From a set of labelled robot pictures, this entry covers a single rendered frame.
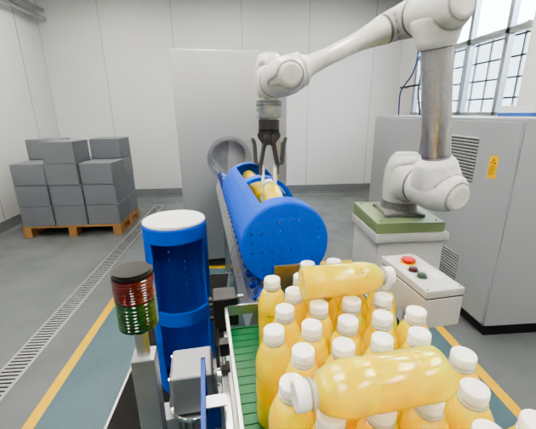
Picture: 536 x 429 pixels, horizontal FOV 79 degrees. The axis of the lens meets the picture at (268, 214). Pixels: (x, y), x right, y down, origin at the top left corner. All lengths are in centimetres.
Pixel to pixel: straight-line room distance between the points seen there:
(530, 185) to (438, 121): 129
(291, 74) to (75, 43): 600
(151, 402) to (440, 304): 64
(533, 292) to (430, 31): 205
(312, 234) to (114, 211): 377
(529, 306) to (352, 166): 439
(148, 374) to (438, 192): 109
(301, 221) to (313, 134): 535
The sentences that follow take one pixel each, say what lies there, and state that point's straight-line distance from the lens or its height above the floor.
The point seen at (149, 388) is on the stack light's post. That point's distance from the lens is 67.
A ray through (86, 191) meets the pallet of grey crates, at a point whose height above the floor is 58.
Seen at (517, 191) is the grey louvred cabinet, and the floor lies 103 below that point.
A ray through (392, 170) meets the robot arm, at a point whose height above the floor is 125.
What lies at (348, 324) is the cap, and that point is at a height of 111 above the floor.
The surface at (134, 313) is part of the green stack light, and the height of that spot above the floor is 120.
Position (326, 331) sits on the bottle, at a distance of 73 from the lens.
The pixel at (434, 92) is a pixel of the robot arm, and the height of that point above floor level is 155.
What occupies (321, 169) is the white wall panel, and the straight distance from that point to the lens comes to 645.
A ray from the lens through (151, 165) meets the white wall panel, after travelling 646.
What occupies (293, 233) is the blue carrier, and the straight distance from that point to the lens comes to 103.
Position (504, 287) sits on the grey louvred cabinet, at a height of 38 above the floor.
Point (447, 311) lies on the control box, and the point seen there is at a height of 104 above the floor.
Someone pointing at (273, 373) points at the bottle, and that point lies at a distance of 66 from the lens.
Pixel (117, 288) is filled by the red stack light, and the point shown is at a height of 124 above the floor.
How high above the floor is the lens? 149
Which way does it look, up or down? 17 degrees down
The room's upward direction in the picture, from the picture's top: 1 degrees counter-clockwise
